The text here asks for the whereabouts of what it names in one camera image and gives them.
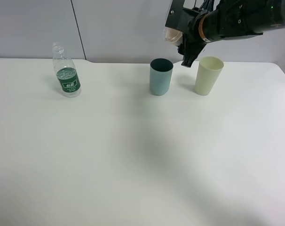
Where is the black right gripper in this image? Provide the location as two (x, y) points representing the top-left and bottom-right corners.
(179, 9), (206, 68)

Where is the glass cup with blue sleeve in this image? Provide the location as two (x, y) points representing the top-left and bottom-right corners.
(163, 27), (182, 46)

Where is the clear green-label water bottle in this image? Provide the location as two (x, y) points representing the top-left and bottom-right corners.
(52, 42), (81, 98)

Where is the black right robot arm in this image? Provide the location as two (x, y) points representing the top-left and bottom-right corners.
(178, 0), (285, 67)

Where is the pale green plastic cup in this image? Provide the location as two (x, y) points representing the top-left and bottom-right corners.
(194, 56), (224, 96)

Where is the teal plastic cup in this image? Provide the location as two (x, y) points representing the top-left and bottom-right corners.
(150, 58), (174, 96)

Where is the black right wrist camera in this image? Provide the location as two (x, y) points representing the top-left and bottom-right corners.
(165, 0), (200, 32)

